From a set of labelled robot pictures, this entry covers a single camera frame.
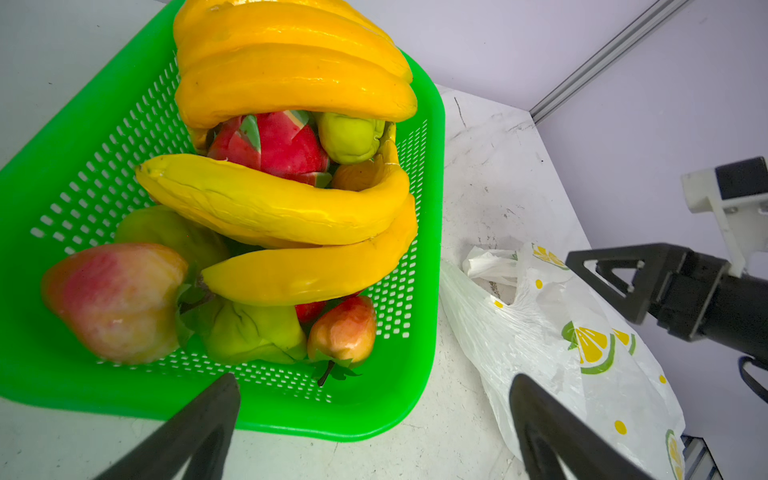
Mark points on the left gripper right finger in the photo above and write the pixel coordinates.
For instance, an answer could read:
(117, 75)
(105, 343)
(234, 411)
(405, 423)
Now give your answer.
(551, 437)

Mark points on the red dragon fruit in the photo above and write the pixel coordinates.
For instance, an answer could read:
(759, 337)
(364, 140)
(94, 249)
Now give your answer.
(282, 144)

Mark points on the green guava fruit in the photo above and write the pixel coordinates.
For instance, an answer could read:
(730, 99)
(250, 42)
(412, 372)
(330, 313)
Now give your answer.
(348, 140)

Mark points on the green pear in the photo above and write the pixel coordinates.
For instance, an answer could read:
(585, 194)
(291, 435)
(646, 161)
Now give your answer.
(232, 333)

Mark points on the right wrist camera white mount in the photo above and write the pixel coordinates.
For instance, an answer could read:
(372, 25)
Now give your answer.
(736, 194)

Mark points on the yellow banana bunch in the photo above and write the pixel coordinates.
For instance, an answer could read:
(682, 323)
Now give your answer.
(313, 244)
(253, 57)

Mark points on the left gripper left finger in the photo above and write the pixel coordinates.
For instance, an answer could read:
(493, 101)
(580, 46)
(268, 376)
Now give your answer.
(196, 440)

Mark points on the white lemon print plastic bag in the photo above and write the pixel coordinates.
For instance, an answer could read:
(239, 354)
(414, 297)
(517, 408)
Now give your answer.
(525, 312)

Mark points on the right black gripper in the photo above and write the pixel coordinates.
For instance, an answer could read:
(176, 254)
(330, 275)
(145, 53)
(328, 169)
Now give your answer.
(691, 295)

